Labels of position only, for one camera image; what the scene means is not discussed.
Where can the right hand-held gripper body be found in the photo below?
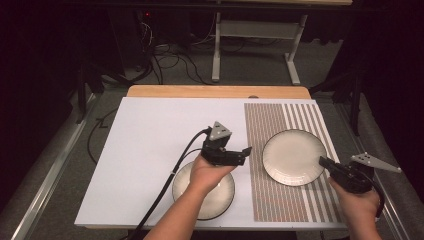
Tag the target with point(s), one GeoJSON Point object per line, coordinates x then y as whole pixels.
{"type": "Point", "coordinates": [353, 178]}

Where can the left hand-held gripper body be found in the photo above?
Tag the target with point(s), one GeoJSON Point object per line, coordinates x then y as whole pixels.
{"type": "Point", "coordinates": [216, 153]}

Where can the white plate with dark rim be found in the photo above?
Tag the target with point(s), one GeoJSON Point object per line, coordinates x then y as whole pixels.
{"type": "Point", "coordinates": [293, 156]}
{"type": "Point", "coordinates": [220, 196]}

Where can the person's left hand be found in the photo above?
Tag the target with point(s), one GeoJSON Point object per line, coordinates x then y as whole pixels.
{"type": "Point", "coordinates": [205, 178]}

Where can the person's right hand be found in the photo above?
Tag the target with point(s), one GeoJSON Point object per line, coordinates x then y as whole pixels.
{"type": "Point", "coordinates": [360, 206]}

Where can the brown and white striped mat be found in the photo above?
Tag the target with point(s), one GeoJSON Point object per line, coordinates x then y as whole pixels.
{"type": "Point", "coordinates": [280, 203]}

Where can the wooden table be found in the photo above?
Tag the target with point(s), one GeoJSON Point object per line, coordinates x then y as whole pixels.
{"type": "Point", "coordinates": [216, 91]}

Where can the white board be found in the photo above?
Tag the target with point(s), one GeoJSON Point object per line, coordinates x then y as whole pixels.
{"type": "Point", "coordinates": [150, 140]}

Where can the black stand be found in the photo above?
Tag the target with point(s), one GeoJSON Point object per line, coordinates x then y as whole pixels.
{"type": "Point", "coordinates": [83, 93]}
{"type": "Point", "coordinates": [355, 100]}

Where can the dark box with red light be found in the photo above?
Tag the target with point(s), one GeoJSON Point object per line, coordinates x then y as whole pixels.
{"type": "Point", "coordinates": [131, 40]}

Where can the metal floor rail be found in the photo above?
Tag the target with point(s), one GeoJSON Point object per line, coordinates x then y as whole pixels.
{"type": "Point", "coordinates": [393, 213]}
{"type": "Point", "coordinates": [50, 170]}

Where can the white metal desk frame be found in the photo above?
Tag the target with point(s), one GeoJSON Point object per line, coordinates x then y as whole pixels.
{"type": "Point", "coordinates": [256, 29]}

